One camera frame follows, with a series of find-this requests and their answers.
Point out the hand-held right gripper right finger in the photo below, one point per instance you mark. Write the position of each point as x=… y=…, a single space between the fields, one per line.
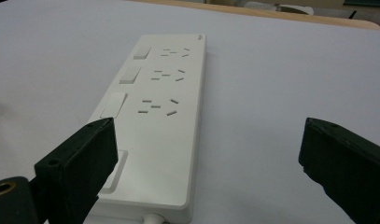
x=349 y=161

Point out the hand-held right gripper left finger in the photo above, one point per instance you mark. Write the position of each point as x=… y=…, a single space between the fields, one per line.
x=75 y=168

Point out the white power strip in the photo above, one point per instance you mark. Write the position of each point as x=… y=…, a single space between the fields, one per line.
x=166 y=130

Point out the white sheet table cover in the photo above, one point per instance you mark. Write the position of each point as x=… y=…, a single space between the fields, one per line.
x=271 y=109

